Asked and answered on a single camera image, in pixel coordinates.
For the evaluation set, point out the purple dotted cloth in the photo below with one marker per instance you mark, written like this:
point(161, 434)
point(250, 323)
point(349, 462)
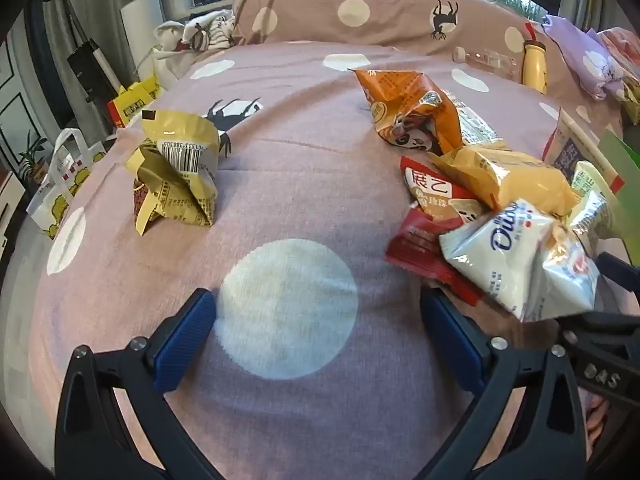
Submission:
point(585, 55)

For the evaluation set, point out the green and white snack packet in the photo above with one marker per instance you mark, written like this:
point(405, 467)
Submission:
point(592, 185)

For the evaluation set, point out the red white-label snack packet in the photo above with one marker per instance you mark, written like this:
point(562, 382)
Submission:
point(430, 185)

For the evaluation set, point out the olive yellow snack packet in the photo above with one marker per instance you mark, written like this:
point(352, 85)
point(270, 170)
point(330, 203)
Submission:
point(175, 180)

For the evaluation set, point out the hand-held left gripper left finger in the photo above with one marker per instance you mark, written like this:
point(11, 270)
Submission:
point(186, 340)

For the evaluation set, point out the black vacuum cleaner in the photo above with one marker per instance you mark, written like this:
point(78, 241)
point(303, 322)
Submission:
point(92, 70)

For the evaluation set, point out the white paper roll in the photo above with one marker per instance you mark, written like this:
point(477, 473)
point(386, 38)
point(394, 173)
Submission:
point(142, 17)

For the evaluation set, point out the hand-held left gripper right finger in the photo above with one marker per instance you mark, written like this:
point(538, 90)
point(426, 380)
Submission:
point(450, 340)

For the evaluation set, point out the yellow bottle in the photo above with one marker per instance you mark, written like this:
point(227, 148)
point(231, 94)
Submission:
point(534, 67)

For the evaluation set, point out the white tote bag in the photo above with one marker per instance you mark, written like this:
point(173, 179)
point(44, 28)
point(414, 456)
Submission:
point(55, 185)

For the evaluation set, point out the clear plastic bottle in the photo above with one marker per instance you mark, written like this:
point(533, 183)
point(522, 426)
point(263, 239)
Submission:
point(485, 60)

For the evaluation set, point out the green-edged white box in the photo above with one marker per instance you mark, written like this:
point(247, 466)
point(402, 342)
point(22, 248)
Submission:
point(620, 160)

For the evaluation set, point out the pink dotted blanket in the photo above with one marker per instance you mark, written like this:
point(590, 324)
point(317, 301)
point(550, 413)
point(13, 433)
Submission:
point(300, 160)

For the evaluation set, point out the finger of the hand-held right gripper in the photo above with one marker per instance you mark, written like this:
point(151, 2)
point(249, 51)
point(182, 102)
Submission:
point(617, 270)
point(600, 327)

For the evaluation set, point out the dark red snack packet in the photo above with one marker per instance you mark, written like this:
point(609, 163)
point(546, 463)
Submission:
point(420, 250)

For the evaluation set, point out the cream red-edged snack packet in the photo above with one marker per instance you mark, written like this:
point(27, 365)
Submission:
point(570, 145)

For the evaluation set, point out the brown dotted pillow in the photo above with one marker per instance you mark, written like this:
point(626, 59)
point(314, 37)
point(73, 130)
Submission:
point(375, 10)

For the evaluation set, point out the yellow green packets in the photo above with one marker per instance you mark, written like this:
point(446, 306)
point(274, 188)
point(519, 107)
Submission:
point(632, 102)

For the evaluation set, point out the orange snack packet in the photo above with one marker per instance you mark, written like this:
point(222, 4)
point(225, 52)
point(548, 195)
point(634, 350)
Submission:
point(405, 105)

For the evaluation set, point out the potted plant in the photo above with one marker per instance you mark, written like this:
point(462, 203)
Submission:
point(32, 160)

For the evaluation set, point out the yellow cardboard box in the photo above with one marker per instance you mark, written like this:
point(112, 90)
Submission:
point(132, 102)

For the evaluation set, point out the pink patterned cloth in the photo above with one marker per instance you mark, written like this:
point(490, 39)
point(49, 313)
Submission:
point(620, 45)

